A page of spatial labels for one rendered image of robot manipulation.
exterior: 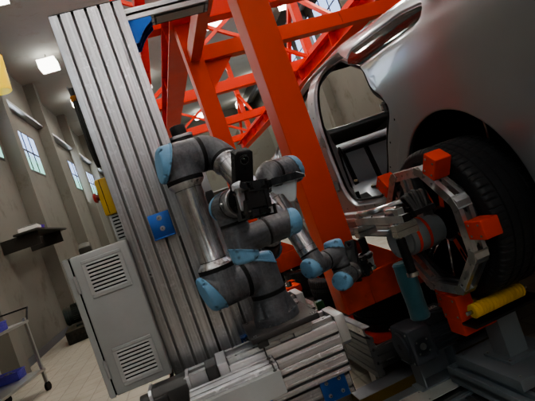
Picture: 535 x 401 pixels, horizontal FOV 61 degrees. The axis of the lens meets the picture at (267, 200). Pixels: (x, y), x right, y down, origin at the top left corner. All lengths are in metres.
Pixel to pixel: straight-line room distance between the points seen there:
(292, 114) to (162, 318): 1.20
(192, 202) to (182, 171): 0.10
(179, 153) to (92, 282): 0.51
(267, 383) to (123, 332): 0.51
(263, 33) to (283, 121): 0.45
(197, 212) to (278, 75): 1.13
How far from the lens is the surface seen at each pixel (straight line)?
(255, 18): 2.43
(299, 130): 2.29
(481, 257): 1.82
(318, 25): 4.80
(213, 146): 1.42
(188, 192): 1.39
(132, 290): 1.57
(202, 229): 1.39
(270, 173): 1.71
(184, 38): 4.44
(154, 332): 1.58
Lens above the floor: 1.20
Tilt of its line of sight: level
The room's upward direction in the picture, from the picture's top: 19 degrees counter-clockwise
